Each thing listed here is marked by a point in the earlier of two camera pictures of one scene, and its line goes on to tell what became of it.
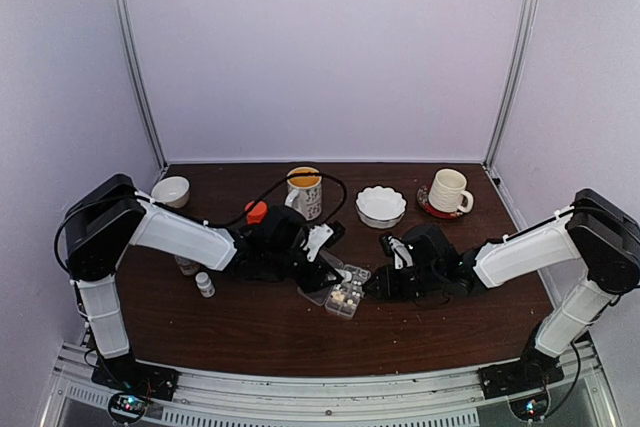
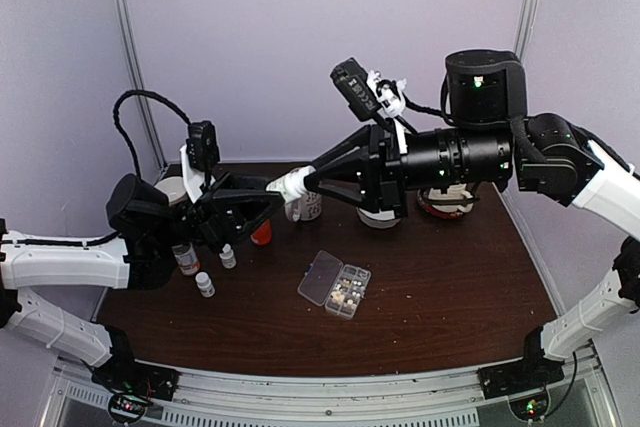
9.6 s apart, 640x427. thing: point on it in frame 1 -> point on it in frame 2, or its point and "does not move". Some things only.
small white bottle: x=347 y=275 -> x=291 y=184
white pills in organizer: x=338 y=295 does not move
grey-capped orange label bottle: x=187 y=267 does not move
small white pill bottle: x=204 y=284 does not move
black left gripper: x=321 y=269 -> x=228 y=209
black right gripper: x=389 y=290 -> x=373 y=164
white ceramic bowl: x=172 y=190 does not move
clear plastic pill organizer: x=343 y=297 does not move
